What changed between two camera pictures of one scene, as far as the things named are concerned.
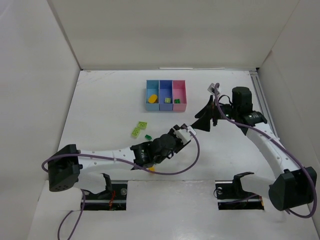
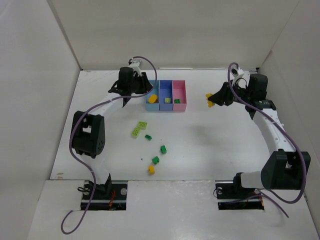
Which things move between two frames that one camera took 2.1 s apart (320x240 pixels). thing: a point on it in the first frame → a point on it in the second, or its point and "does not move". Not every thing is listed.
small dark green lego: [149, 137] does not move
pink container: [179, 100] does not move
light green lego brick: [135, 132] does not move
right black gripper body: [214, 116] → [227, 92]
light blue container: [152, 87] does not move
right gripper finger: [207, 112] → [221, 97]
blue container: [165, 95] does not move
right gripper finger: [203, 123] → [225, 91]
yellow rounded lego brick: [153, 98] does not move
